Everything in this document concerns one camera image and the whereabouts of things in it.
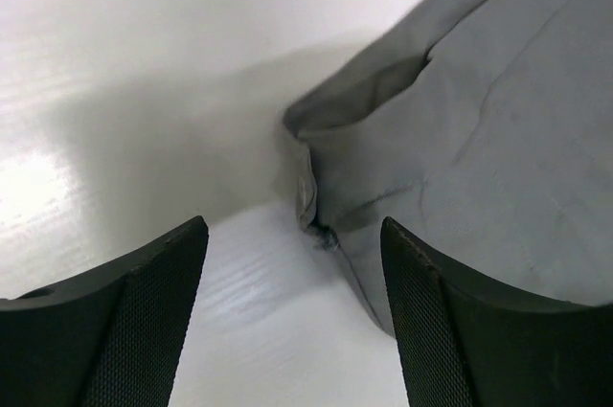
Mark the grey pleated skirt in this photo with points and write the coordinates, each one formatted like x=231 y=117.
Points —
x=484 y=127

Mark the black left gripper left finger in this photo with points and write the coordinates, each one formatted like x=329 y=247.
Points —
x=110 y=336

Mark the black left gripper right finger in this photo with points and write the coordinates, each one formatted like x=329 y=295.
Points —
x=466 y=339

